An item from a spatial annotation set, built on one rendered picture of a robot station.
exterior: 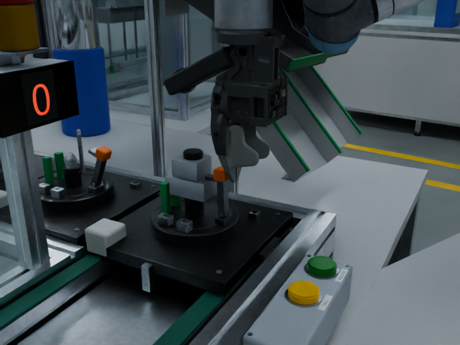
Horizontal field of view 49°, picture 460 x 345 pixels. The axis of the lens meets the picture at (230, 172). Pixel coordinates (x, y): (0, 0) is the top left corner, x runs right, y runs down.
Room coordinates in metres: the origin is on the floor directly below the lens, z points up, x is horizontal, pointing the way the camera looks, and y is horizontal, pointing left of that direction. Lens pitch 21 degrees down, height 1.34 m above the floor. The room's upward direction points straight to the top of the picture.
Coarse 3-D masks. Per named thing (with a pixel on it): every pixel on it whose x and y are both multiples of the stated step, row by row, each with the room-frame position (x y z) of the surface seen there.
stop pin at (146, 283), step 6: (144, 264) 0.61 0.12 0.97; (150, 264) 0.61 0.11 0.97; (144, 270) 0.60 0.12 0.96; (150, 270) 0.60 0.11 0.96; (144, 276) 0.60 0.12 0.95; (150, 276) 0.60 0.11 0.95; (144, 282) 0.60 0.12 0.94; (150, 282) 0.60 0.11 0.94; (144, 288) 0.60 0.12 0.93; (150, 288) 0.60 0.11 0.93
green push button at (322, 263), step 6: (312, 258) 0.62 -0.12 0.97; (318, 258) 0.62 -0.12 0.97; (324, 258) 0.62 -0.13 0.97; (330, 258) 0.62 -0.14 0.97; (312, 264) 0.60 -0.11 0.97; (318, 264) 0.60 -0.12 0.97; (324, 264) 0.60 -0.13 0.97; (330, 264) 0.60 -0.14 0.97; (336, 264) 0.60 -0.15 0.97; (312, 270) 0.59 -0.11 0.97; (318, 270) 0.59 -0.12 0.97; (324, 270) 0.59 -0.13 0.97; (330, 270) 0.59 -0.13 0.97; (318, 276) 0.59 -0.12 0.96; (324, 276) 0.59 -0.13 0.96
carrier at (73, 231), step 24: (48, 168) 0.84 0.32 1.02; (72, 168) 0.83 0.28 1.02; (48, 192) 0.80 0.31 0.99; (72, 192) 0.81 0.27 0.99; (96, 192) 0.80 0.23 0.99; (120, 192) 0.85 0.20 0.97; (144, 192) 0.85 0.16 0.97; (48, 216) 0.75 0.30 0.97; (72, 216) 0.75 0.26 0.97; (96, 216) 0.75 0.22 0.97; (120, 216) 0.77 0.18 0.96; (72, 240) 0.68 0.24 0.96
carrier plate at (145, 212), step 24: (144, 216) 0.75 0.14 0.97; (240, 216) 0.75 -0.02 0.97; (264, 216) 0.75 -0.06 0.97; (288, 216) 0.75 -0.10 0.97; (120, 240) 0.67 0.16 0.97; (144, 240) 0.67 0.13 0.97; (240, 240) 0.67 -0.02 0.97; (264, 240) 0.67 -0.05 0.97; (168, 264) 0.60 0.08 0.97; (192, 264) 0.60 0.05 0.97; (216, 264) 0.60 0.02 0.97; (240, 264) 0.60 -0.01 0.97; (216, 288) 0.56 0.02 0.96
